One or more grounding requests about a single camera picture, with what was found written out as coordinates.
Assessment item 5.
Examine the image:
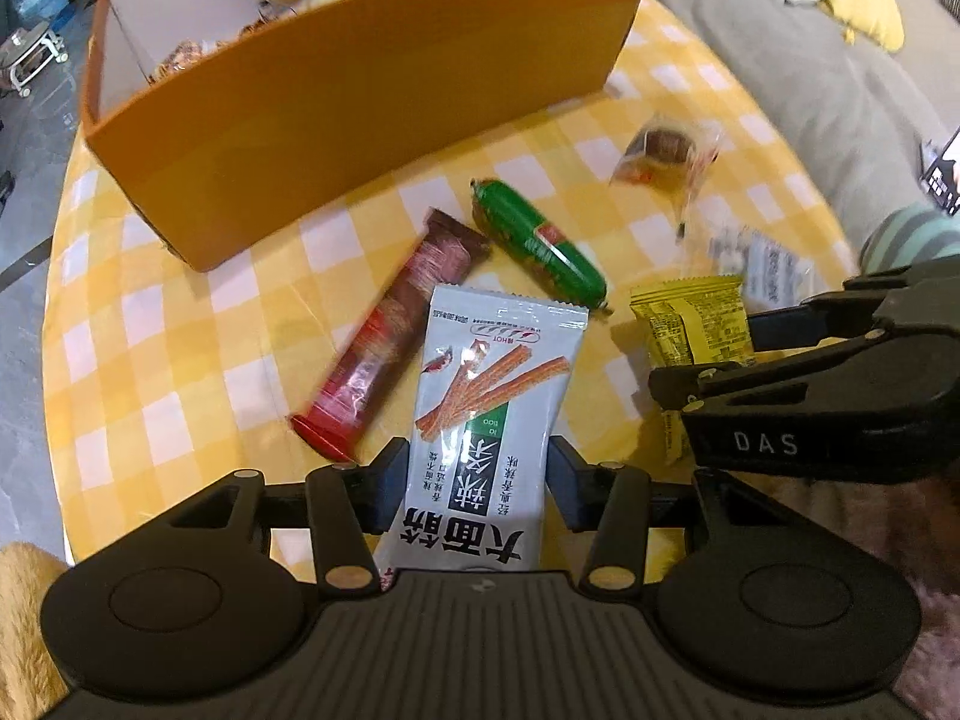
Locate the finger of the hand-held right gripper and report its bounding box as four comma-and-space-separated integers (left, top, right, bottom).
649, 315, 960, 410
750, 255, 960, 352

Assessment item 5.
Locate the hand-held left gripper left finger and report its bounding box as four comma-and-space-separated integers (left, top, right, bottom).
161, 435, 410, 590

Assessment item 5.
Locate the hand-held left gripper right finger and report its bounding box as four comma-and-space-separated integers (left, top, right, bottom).
547, 435, 755, 590

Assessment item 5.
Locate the small white snack packet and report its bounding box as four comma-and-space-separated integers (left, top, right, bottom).
709, 229, 815, 308

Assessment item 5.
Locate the yellow snack packet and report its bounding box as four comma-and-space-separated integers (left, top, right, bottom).
628, 274, 753, 466

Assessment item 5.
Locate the white spicy strip packet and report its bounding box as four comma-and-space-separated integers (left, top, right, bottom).
375, 283, 587, 593

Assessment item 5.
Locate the dark red bar packet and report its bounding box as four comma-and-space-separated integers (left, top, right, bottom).
291, 210, 492, 462

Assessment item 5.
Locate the green sausage stick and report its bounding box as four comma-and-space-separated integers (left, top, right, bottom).
471, 178, 610, 314

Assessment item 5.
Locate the clear brown cake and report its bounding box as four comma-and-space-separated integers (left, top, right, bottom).
609, 111, 725, 241

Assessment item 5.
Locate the orange cardboard box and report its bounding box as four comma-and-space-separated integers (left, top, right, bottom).
79, 0, 653, 273

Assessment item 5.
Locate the beige lattice print snack packet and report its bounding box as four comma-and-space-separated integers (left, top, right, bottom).
146, 37, 226, 83

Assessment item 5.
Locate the person's right forearm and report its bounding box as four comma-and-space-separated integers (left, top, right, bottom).
859, 206, 960, 278

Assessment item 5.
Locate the dark flat object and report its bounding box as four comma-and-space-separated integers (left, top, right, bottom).
919, 127, 960, 215

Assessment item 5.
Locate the pink fluffy rug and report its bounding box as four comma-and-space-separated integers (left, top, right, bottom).
750, 476, 960, 720

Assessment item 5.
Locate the grey sofa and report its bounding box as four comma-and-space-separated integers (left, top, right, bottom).
645, 0, 960, 286

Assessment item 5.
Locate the yellow checked tablecloth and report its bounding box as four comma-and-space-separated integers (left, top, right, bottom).
45, 0, 871, 571

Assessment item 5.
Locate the yellow fluffy cushion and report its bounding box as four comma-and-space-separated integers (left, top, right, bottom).
0, 540, 76, 720

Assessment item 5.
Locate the white rolling stool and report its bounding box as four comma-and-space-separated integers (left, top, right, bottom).
0, 22, 68, 98

